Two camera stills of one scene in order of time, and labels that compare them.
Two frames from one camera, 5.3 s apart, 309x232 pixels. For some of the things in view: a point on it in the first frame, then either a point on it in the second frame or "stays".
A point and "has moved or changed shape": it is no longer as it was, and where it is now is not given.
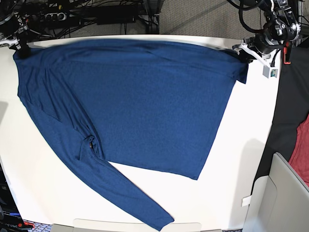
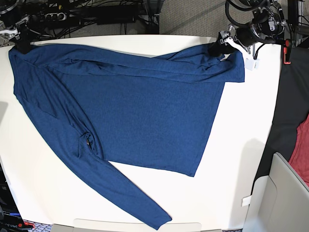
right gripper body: x=260 y=46 → x=243 y=37
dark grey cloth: x=292 y=108 stays
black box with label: x=10 y=218 stays
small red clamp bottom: x=29 y=224 stays
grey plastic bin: x=278 y=202 stays
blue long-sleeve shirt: x=153 y=105 has moved or changed shape
